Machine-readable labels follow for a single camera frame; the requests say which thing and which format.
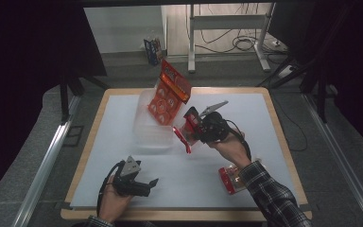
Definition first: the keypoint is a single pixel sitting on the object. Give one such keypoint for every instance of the black curtain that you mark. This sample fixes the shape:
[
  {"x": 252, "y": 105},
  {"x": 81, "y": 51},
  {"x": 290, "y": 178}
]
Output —
[
  {"x": 22, "y": 78},
  {"x": 359, "y": 63}
]

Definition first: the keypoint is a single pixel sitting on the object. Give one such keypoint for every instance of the clear plastic container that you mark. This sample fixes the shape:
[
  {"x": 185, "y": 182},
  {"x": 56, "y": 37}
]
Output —
[{"x": 151, "y": 132}]

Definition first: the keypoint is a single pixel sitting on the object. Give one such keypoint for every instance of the blue packet on floor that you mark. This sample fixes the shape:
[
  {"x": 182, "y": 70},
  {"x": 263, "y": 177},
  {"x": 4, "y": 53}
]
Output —
[{"x": 153, "y": 50}]

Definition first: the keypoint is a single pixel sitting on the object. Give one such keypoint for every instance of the orange and red clear packet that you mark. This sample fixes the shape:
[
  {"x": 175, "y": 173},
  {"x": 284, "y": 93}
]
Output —
[{"x": 167, "y": 101}]

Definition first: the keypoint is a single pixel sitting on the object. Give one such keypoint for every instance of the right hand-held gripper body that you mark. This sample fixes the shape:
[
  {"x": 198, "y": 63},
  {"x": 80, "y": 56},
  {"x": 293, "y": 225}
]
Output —
[{"x": 216, "y": 129}]

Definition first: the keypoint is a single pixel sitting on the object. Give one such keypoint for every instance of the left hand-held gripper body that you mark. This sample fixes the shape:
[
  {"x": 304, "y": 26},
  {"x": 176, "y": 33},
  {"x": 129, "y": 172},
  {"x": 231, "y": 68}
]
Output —
[{"x": 129, "y": 179}]

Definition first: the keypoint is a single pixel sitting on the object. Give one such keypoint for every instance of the wooden-edged white table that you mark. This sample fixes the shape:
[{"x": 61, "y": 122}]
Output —
[{"x": 186, "y": 183}]

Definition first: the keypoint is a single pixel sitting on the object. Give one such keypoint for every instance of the aluminium rail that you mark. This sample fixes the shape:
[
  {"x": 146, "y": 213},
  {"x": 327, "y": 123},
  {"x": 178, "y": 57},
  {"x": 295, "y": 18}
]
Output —
[
  {"x": 44, "y": 167},
  {"x": 343, "y": 164}
]

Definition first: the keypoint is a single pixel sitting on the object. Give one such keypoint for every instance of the white power strip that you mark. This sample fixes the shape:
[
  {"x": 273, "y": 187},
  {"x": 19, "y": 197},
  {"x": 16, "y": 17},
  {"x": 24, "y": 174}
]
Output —
[{"x": 286, "y": 72}]

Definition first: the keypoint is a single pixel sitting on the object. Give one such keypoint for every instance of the dark rectangular floor frame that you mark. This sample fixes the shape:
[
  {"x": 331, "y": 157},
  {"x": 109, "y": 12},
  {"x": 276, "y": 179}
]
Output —
[{"x": 74, "y": 136}]

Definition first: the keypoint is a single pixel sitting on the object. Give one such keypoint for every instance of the black stand legs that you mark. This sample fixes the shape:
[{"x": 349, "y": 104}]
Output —
[
  {"x": 64, "y": 101},
  {"x": 320, "y": 97}
]

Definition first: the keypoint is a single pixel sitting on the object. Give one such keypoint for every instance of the black and red snack packet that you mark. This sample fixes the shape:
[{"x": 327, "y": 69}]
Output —
[{"x": 186, "y": 132}]

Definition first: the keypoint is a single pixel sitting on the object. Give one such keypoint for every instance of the person's left hand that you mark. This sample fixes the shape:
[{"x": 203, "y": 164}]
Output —
[{"x": 113, "y": 205}]

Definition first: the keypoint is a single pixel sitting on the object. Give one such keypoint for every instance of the person's right hand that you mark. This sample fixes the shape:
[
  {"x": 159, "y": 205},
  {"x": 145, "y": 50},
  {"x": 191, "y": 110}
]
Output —
[{"x": 231, "y": 151}]

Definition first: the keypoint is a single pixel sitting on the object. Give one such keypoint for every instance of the white metal stand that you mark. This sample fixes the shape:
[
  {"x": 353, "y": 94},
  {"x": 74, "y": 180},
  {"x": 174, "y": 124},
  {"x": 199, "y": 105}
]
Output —
[{"x": 227, "y": 22}]

